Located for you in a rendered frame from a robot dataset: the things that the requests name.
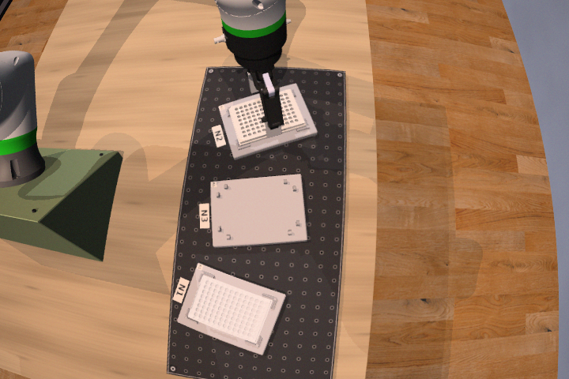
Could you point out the white label reading n2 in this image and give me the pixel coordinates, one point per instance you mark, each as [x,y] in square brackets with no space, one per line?
[218,135]

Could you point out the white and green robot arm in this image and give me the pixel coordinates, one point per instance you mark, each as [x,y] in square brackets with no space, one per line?
[251,29]

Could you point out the cream label with n3 text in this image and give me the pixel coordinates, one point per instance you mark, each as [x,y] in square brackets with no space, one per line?
[204,215]

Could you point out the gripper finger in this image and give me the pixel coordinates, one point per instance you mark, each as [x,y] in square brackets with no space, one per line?
[251,83]
[271,103]

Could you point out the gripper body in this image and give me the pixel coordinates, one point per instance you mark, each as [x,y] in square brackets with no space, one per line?
[260,65]

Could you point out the cream label reading n1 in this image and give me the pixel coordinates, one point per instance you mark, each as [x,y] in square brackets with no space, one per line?
[181,290]

